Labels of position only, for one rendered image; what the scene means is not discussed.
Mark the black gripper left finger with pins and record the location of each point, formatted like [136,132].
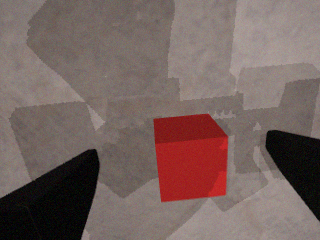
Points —
[55,206]

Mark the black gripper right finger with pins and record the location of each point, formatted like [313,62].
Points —
[298,159]

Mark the red block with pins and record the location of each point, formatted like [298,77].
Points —
[192,157]

